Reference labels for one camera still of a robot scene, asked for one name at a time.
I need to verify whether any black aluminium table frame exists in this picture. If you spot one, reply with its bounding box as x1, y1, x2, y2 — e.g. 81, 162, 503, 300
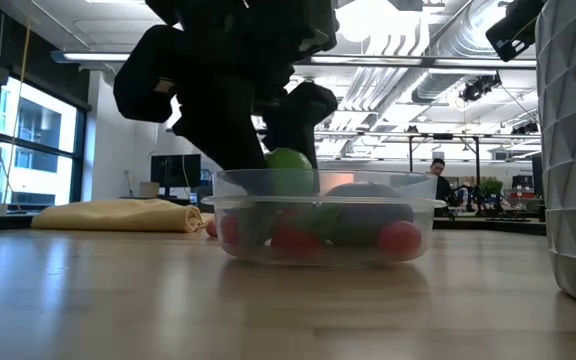
0, 212, 548, 236

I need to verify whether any yellow-orange folded cloth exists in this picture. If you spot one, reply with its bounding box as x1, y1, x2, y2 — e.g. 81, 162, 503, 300
30, 198, 215, 234

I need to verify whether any round green fruit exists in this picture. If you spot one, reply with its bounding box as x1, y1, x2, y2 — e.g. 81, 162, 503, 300
264, 146, 315, 197

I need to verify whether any person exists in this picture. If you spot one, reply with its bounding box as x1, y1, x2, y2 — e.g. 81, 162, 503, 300
428, 157, 457, 219

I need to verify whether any green office plant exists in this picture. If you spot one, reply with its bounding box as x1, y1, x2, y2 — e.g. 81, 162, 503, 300
476, 176, 505, 199

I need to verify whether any black track spotlight cluster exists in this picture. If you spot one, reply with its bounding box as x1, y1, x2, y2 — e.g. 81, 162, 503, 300
457, 72, 503, 104

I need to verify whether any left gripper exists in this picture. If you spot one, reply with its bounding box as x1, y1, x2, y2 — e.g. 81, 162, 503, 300
112, 0, 340, 171

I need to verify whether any brown kiwi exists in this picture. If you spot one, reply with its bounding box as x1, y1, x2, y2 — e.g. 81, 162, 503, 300
325, 181, 416, 247

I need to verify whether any black metal rig frame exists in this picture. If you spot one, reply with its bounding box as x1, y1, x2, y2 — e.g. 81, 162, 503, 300
312, 128, 480, 175

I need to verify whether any clear plastic container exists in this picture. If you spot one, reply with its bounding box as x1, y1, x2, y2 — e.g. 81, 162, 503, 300
200, 168, 448, 267

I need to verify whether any long white light strip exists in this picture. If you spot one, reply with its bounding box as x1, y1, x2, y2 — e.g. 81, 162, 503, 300
50, 49, 537, 70

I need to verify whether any black computer monitor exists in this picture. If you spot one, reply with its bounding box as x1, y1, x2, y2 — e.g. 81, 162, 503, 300
149, 153, 203, 200

